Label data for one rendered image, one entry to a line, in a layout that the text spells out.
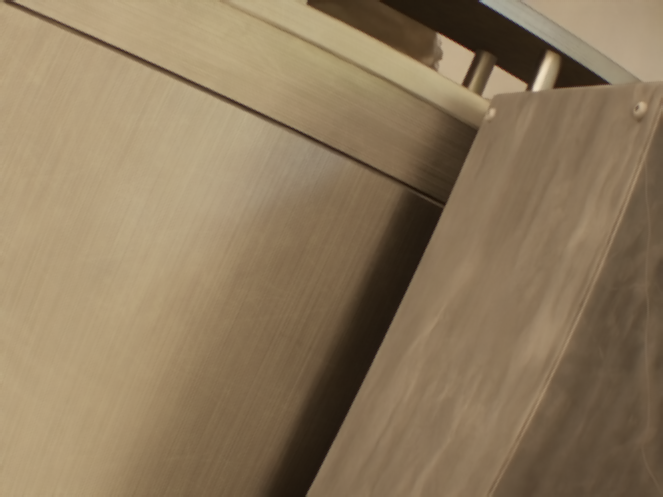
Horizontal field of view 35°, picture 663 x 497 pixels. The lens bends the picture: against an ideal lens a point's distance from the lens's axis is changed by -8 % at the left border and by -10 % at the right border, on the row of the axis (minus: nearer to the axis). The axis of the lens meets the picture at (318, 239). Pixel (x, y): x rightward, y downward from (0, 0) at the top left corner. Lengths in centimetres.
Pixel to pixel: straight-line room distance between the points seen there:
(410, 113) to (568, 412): 30
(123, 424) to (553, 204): 30
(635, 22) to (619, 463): 522
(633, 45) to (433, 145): 494
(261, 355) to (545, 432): 28
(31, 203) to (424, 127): 24
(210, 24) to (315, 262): 16
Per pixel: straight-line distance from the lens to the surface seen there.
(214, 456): 68
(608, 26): 553
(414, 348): 59
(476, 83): 118
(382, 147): 67
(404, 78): 67
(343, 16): 119
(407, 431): 55
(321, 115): 66
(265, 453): 69
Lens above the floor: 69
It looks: 1 degrees down
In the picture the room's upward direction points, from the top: 25 degrees clockwise
